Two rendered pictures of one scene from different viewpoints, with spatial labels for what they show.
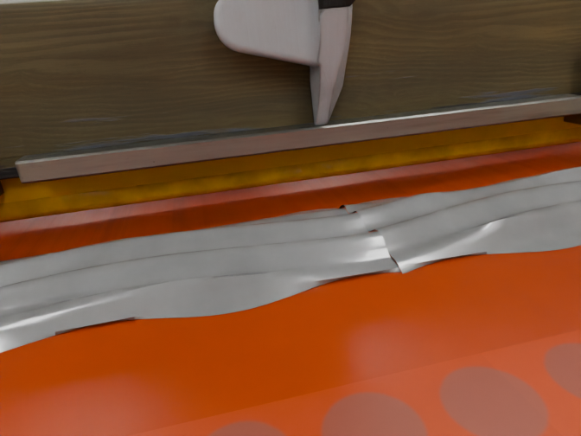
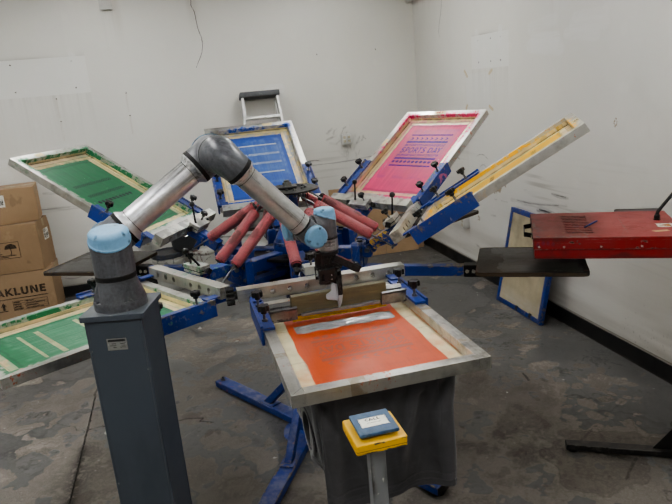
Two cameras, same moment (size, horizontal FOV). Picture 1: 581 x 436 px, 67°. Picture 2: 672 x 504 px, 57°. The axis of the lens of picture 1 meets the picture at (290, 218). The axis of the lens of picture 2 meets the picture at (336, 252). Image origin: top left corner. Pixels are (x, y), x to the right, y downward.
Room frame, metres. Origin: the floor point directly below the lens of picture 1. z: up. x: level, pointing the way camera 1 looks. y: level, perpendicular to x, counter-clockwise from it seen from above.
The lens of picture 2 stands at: (-1.90, 0.04, 1.78)
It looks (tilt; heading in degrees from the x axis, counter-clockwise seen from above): 15 degrees down; 358
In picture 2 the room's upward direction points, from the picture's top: 5 degrees counter-clockwise
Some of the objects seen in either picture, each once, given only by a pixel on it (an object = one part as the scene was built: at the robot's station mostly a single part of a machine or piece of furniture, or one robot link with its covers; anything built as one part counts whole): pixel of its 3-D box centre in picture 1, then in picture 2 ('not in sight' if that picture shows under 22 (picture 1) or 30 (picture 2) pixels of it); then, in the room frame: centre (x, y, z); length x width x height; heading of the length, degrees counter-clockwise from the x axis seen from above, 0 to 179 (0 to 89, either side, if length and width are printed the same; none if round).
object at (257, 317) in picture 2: not in sight; (262, 320); (0.22, 0.26, 0.97); 0.30 x 0.05 x 0.07; 12
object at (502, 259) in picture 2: not in sight; (431, 267); (0.86, -0.48, 0.91); 1.34 x 0.40 x 0.08; 72
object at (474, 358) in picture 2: not in sight; (355, 331); (0.04, -0.06, 0.97); 0.79 x 0.58 x 0.04; 12
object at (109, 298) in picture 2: not in sight; (118, 288); (-0.13, 0.63, 1.25); 0.15 x 0.15 x 0.10
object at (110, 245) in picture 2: not in sight; (111, 249); (-0.13, 0.63, 1.37); 0.13 x 0.12 x 0.14; 20
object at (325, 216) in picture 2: not in sight; (324, 223); (0.24, 0.01, 1.31); 0.09 x 0.08 x 0.11; 110
